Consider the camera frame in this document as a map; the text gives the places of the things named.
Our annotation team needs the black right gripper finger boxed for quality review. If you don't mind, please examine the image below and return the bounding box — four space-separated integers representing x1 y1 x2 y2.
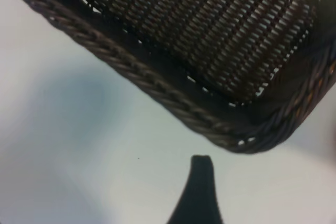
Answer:
165 155 224 224

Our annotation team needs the dark brown woven basket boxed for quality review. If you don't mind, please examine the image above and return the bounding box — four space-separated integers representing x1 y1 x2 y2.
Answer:
0 0 336 154

